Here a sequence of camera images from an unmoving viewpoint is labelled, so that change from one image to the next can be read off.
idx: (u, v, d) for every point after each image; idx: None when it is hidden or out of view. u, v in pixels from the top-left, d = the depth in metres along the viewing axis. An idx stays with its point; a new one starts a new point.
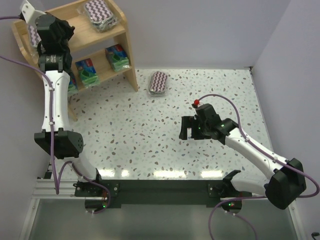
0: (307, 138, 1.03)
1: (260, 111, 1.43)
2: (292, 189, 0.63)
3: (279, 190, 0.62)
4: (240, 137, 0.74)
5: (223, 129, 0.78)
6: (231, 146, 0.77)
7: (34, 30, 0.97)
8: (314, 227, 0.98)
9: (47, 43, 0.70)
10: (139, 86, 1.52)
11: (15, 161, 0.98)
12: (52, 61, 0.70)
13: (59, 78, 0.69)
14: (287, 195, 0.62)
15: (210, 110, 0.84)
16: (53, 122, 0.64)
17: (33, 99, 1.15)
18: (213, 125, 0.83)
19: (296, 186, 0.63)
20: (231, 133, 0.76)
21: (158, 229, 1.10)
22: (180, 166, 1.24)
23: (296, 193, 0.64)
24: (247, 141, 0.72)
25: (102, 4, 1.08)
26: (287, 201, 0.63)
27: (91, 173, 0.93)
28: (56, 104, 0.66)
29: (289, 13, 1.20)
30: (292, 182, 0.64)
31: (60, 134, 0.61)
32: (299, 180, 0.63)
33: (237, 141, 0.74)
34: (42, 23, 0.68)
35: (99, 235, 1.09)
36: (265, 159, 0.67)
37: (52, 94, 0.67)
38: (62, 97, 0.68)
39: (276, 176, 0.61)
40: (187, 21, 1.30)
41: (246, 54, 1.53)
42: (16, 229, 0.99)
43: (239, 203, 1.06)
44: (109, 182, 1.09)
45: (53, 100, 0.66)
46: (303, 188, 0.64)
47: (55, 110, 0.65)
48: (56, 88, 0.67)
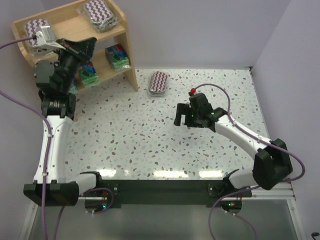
0: (307, 138, 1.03)
1: (260, 111, 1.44)
2: (277, 170, 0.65)
3: (264, 170, 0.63)
4: (228, 122, 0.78)
5: (214, 117, 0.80)
6: (220, 131, 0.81)
7: (32, 30, 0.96)
8: (313, 227, 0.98)
9: (48, 91, 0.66)
10: (139, 86, 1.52)
11: (15, 161, 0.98)
12: (55, 107, 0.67)
13: (60, 124, 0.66)
14: (271, 175, 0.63)
15: (202, 99, 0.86)
16: (47, 173, 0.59)
17: (33, 99, 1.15)
18: (204, 113, 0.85)
19: (280, 166, 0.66)
20: (220, 119, 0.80)
21: (158, 229, 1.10)
22: (180, 166, 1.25)
23: (282, 174, 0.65)
24: (234, 126, 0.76)
25: (102, 4, 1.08)
26: (273, 181, 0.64)
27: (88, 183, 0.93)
28: (52, 154, 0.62)
29: (289, 13, 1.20)
30: (277, 163, 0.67)
31: (52, 187, 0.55)
32: (283, 160, 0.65)
33: (225, 126, 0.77)
34: (42, 74, 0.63)
35: (99, 235, 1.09)
36: (250, 140, 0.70)
37: (50, 141, 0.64)
38: (60, 145, 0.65)
39: (261, 154, 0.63)
40: (186, 21, 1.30)
41: (246, 54, 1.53)
42: (15, 230, 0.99)
43: (238, 203, 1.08)
44: (109, 182, 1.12)
45: (50, 148, 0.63)
46: (288, 169, 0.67)
47: (51, 159, 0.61)
48: (56, 134, 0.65)
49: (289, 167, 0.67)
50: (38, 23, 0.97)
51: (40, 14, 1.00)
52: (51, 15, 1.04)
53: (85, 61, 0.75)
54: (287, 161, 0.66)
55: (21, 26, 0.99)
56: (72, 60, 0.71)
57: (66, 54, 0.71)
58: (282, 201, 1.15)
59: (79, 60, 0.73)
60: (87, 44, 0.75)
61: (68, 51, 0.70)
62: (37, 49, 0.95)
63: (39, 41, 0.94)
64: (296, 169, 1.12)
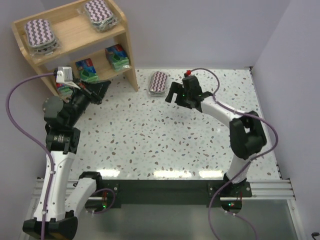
0: (307, 138, 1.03)
1: (260, 111, 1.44)
2: (252, 139, 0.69)
3: (238, 137, 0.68)
4: (212, 100, 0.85)
5: (201, 98, 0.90)
6: (206, 110, 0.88)
7: (32, 30, 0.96)
8: (314, 227, 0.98)
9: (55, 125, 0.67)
10: (139, 86, 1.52)
11: (15, 161, 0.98)
12: (59, 142, 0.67)
13: (63, 159, 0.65)
14: (244, 142, 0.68)
15: (194, 82, 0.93)
16: (46, 211, 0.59)
17: (34, 99, 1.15)
18: (193, 95, 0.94)
19: (255, 136, 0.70)
20: (205, 99, 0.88)
21: (158, 229, 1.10)
22: (180, 166, 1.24)
23: (256, 143, 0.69)
24: (216, 103, 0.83)
25: (102, 4, 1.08)
26: (247, 149, 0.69)
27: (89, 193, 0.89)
28: (53, 190, 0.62)
29: (289, 13, 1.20)
30: (252, 134, 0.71)
31: (51, 226, 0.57)
32: (256, 130, 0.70)
33: (209, 104, 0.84)
34: (50, 110, 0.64)
35: (99, 235, 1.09)
36: (228, 113, 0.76)
37: (52, 177, 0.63)
38: (62, 181, 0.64)
39: (235, 121, 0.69)
40: (186, 20, 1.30)
41: (246, 54, 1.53)
42: (15, 230, 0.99)
43: (238, 203, 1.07)
44: (109, 182, 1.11)
45: (52, 185, 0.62)
46: (263, 141, 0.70)
47: (51, 196, 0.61)
48: (58, 171, 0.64)
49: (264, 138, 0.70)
50: (38, 23, 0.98)
51: (40, 14, 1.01)
52: (51, 15, 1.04)
53: (93, 101, 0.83)
54: (261, 132, 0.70)
55: (21, 26, 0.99)
56: (83, 98, 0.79)
57: (78, 92, 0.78)
58: (282, 201, 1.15)
59: (89, 98, 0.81)
60: (101, 85, 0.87)
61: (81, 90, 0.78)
62: (37, 49, 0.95)
63: (39, 41, 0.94)
64: (296, 169, 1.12)
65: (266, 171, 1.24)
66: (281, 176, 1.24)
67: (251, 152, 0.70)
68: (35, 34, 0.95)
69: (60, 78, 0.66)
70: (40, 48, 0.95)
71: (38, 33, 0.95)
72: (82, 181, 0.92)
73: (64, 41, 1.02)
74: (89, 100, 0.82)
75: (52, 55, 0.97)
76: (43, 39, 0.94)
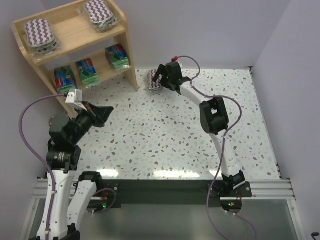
0: (307, 137, 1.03)
1: (260, 111, 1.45)
2: (217, 118, 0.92)
3: (205, 116, 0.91)
4: (188, 85, 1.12)
5: (181, 83, 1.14)
6: (184, 93, 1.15)
7: (32, 30, 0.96)
8: (314, 227, 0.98)
9: (58, 141, 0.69)
10: (139, 86, 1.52)
11: (15, 161, 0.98)
12: (60, 160, 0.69)
13: (64, 179, 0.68)
14: (210, 120, 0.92)
15: (176, 67, 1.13)
16: (49, 230, 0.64)
17: (34, 99, 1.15)
18: (174, 79, 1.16)
19: (219, 116, 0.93)
20: (184, 84, 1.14)
21: (158, 229, 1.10)
22: (180, 166, 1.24)
23: (220, 121, 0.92)
24: (192, 88, 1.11)
25: (102, 4, 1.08)
26: (214, 124, 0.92)
27: (89, 197, 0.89)
28: (55, 210, 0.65)
29: (289, 13, 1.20)
30: (218, 114, 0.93)
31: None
32: (221, 111, 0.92)
33: (186, 88, 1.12)
34: (56, 124, 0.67)
35: (99, 235, 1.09)
36: (200, 96, 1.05)
37: (54, 198, 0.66)
38: (64, 200, 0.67)
39: (204, 104, 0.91)
40: (186, 20, 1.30)
41: (246, 54, 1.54)
42: (15, 230, 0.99)
43: (238, 203, 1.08)
44: (109, 182, 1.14)
45: (53, 205, 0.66)
46: (225, 118, 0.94)
47: (54, 216, 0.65)
48: (59, 190, 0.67)
49: (226, 117, 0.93)
50: (38, 23, 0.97)
51: (40, 14, 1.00)
52: (51, 15, 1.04)
53: (97, 124, 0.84)
54: (224, 112, 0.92)
55: (21, 26, 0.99)
56: (87, 120, 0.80)
57: (84, 113, 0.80)
58: (282, 201, 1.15)
59: (93, 121, 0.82)
60: (105, 110, 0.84)
61: (87, 112, 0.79)
62: (37, 49, 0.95)
63: (39, 41, 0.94)
64: (296, 168, 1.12)
65: (266, 171, 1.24)
66: (281, 176, 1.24)
67: (217, 128, 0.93)
68: (35, 34, 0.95)
69: (71, 98, 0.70)
70: (40, 49, 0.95)
71: (38, 33, 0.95)
72: (81, 186, 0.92)
73: (64, 41, 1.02)
74: (93, 123, 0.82)
75: (52, 55, 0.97)
76: (43, 39, 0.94)
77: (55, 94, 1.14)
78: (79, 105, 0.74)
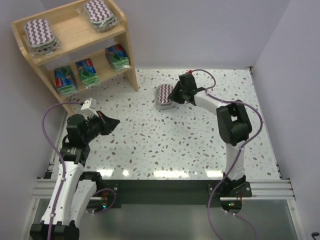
0: (307, 138, 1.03)
1: (260, 111, 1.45)
2: (237, 125, 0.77)
3: (224, 122, 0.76)
4: (203, 92, 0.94)
5: (195, 92, 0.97)
6: (199, 102, 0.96)
7: (32, 30, 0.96)
8: (314, 227, 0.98)
9: (72, 137, 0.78)
10: (139, 86, 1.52)
11: (15, 161, 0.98)
12: (72, 153, 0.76)
13: (74, 169, 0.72)
14: (229, 128, 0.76)
15: (189, 78, 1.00)
16: (54, 214, 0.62)
17: (34, 99, 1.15)
18: (188, 90, 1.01)
19: (240, 122, 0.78)
20: (198, 93, 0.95)
21: (158, 229, 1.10)
22: (180, 166, 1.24)
23: (241, 129, 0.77)
24: (207, 94, 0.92)
25: (102, 4, 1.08)
26: (232, 133, 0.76)
27: (88, 196, 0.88)
28: (62, 196, 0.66)
29: (289, 13, 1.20)
30: (238, 121, 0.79)
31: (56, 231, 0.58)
32: (241, 116, 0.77)
33: (201, 96, 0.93)
34: (73, 121, 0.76)
35: (99, 235, 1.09)
36: (216, 102, 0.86)
37: (62, 184, 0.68)
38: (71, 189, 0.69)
39: (220, 108, 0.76)
40: (186, 20, 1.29)
41: (246, 54, 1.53)
42: (15, 230, 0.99)
43: (238, 203, 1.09)
44: (109, 182, 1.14)
45: (61, 191, 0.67)
46: (247, 126, 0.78)
47: (60, 201, 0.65)
48: (68, 178, 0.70)
49: (248, 124, 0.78)
50: (38, 23, 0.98)
51: (40, 14, 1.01)
52: (51, 15, 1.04)
53: (105, 131, 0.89)
54: (245, 118, 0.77)
55: (21, 26, 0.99)
56: (97, 126, 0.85)
57: (95, 120, 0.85)
58: (282, 201, 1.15)
59: (103, 128, 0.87)
60: (113, 121, 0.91)
61: (98, 118, 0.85)
62: (37, 49, 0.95)
63: (39, 41, 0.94)
64: (296, 169, 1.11)
65: (266, 171, 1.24)
66: (281, 176, 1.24)
67: (238, 137, 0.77)
68: (35, 34, 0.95)
69: (85, 105, 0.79)
70: (40, 49, 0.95)
71: (38, 33, 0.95)
72: (81, 185, 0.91)
73: (64, 41, 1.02)
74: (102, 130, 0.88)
75: (52, 55, 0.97)
76: (43, 40, 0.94)
77: (55, 94, 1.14)
78: (92, 111, 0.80)
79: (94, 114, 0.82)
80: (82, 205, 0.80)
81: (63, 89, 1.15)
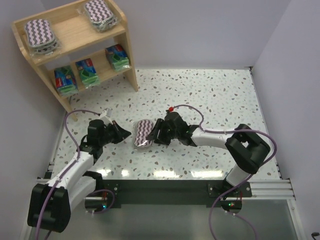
0: (307, 137, 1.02)
1: (260, 111, 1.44)
2: (253, 152, 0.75)
3: (239, 155, 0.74)
4: (200, 131, 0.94)
5: (189, 134, 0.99)
6: (200, 141, 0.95)
7: (32, 30, 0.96)
8: (314, 227, 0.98)
9: (90, 137, 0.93)
10: (139, 86, 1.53)
11: (15, 161, 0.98)
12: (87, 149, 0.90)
13: (87, 156, 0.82)
14: (248, 157, 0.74)
15: (178, 120, 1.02)
16: (60, 180, 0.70)
17: (35, 99, 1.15)
18: (181, 132, 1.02)
19: (256, 148, 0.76)
20: (194, 133, 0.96)
21: (158, 229, 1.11)
22: (180, 166, 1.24)
23: (259, 153, 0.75)
24: (205, 131, 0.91)
25: (102, 4, 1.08)
26: (253, 161, 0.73)
27: (86, 191, 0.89)
28: (71, 171, 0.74)
29: (289, 13, 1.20)
30: (252, 146, 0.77)
31: (56, 194, 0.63)
32: (254, 140, 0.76)
33: (199, 135, 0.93)
34: (95, 124, 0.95)
35: (99, 235, 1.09)
36: (220, 136, 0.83)
37: (74, 163, 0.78)
38: (79, 170, 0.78)
39: (230, 142, 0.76)
40: (186, 20, 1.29)
41: (246, 54, 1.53)
42: (15, 230, 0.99)
43: (238, 203, 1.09)
44: (109, 182, 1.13)
45: (71, 167, 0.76)
46: (263, 147, 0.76)
47: (68, 174, 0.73)
48: (80, 161, 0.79)
49: (263, 144, 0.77)
50: (38, 23, 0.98)
51: (40, 14, 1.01)
52: (51, 15, 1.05)
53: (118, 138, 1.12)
54: (258, 140, 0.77)
55: (21, 26, 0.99)
56: (112, 133, 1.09)
57: (110, 128, 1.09)
58: (282, 201, 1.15)
59: (116, 135, 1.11)
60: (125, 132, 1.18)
61: (112, 126, 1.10)
62: (37, 49, 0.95)
63: (39, 41, 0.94)
64: (296, 169, 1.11)
65: (266, 171, 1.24)
66: (281, 176, 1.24)
67: (259, 163, 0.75)
68: (35, 34, 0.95)
69: (103, 114, 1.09)
70: (40, 49, 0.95)
71: (38, 33, 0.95)
72: (82, 180, 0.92)
73: (64, 41, 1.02)
74: (116, 137, 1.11)
75: (52, 55, 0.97)
76: (43, 40, 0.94)
77: (54, 94, 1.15)
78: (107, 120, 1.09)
79: (108, 122, 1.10)
80: (78, 195, 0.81)
81: (63, 89, 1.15)
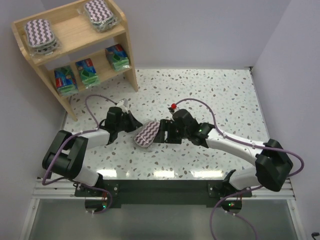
0: (307, 137, 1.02)
1: (260, 111, 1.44)
2: (279, 170, 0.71)
3: (268, 174, 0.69)
4: (218, 135, 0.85)
5: (203, 135, 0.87)
6: (215, 145, 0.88)
7: (32, 30, 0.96)
8: (314, 227, 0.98)
9: (108, 121, 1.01)
10: (139, 86, 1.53)
11: (15, 161, 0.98)
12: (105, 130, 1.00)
13: (104, 131, 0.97)
14: (276, 176, 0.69)
15: (188, 117, 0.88)
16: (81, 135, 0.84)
17: (35, 99, 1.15)
18: (192, 131, 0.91)
19: (281, 165, 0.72)
20: (209, 134, 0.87)
21: (158, 229, 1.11)
22: (180, 166, 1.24)
23: (285, 172, 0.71)
24: (225, 137, 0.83)
25: (102, 4, 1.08)
26: (279, 181, 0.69)
27: (90, 179, 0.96)
28: (90, 134, 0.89)
29: (289, 13, 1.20)
30: (277, 162, 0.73)
31: (78, 140, 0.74)
32: (281, 157, 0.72)
33: (217, 140, 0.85)
34: (114, 109, 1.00)
35: (99, 235, 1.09)
36: (246, 148, 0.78)
37: (94, 131, 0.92)
38: (95, 137, 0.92)
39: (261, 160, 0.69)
40: (187, 20, 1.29)
41: (246, 54, 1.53)
42: (15, 230, 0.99)
43: (238, 203, 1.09)
44: (110, 182, 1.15)
45: (91, 132, 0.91)
46: (288, 165, 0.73)
47: (87, 135, 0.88)
48: (99, 131, 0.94)
49: (289, 162, 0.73)
50: (38, 23, 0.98)
51: (40, 14, 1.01)
52: (51, 15, 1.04)
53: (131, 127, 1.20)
54: (285, 158, 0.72)
55: (21, 26, 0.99)
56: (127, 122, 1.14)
57: (127, 117, 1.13)
58: (282, 201, 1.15)
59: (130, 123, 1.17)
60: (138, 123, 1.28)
61: (128, 115, 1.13)
62: (37, 49, 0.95)
63: (39, 41, 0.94)
64: (296, 169, 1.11)
65: None
66: None
67: (284, 182, 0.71)
68: (35, 34, 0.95)
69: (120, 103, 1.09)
70: (40, 49, 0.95)
71: (38, 33, 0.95)
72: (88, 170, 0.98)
73: (64, 41, 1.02)
74: (130, 125, 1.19)
75: (52, 55, 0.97)
76: (43, 40, 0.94)
77: (55, 94, 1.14)
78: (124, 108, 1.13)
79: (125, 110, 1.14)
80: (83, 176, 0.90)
81: (63, 89, 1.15)
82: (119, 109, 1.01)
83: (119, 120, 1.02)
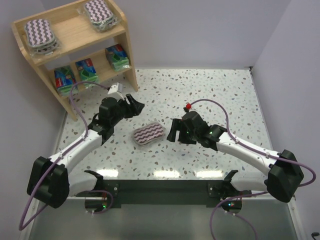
0: (307, 137, 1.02)
1: (260, 111, 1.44)
2: (291, 181, 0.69)
3: (279, 184, 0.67)
4: (230, 140, 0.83)
5: (213, 137, 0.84)
6: (224, 150, 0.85)
7: (32, 30, 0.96)
8: (314, 227, 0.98)
9: (101, 117, 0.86)
10: (139, 86, 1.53)
11: (15, 162, 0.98)
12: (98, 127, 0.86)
13: (94, 137, 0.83)
14: (287, 188, 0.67)
15: (197, 119, 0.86)
16: (62, 157, 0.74)
17: (35, 99, 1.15)
18: (201, 133, 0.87)
19: (293, 176, 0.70)
20: (221, 138, 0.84)
21: (158, 229, 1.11)
22: (180, 166, 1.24)
23: (296, 184, 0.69)
24: (237, 143, 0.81)
25: (102, 4, 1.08)
26: (289, 192, 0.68)
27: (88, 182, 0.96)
28: (75, 149, 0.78)
29: (289, 13, 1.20)
30: (290, 173, 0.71)
31: (55, 171, 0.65)
32: (294, 169, 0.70)
33: (228, 145, 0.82)
34: (106, 103, 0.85)
35: (99, 235, 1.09)
36: (259, 156, 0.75)
37: (81, 141, 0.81)
38: (81, 151, 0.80)
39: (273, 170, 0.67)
40: (187, 20, 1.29)
41: (246, 54, 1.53)
42: (15, 230, 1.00)
43: (238, 203, 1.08)
44: (109, 182, 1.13)
45: (77, 146, 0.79)
46: (300, 177, 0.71)
47: (70, 152, 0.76)
48: (87, 141, 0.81)
49: (301, 175, 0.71)
50: (38, 23, 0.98)
51: (40, 14, 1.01)
52: (51, 15, 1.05)
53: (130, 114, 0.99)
54: (298, 170, 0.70)
55: (21, 26, 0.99)
56: (124, 109, 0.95)
57: (121, 104, 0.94)
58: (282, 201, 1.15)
59: (128, 111, 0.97)
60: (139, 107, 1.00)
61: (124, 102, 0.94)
62: (37, 49, 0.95)
63: (40, 41, 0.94)
64: None
65: None
66: None
67: (294, 193, 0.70)
68: (35, 34, 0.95)
69: (114, 89, 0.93)
70: (41, 49, 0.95)
71: (38, 33, 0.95)
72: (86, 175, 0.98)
73: (64, 41, 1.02)
74: (127, 113, 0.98)
75: (52, 55, 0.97)
76: (43, 40, 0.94)
77: (55, 94, 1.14)
78: (118, 96, 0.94)
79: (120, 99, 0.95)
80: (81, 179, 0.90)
81: (63, 89, 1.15)
82: (113, 102, 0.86)
83: (114, 113, 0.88)
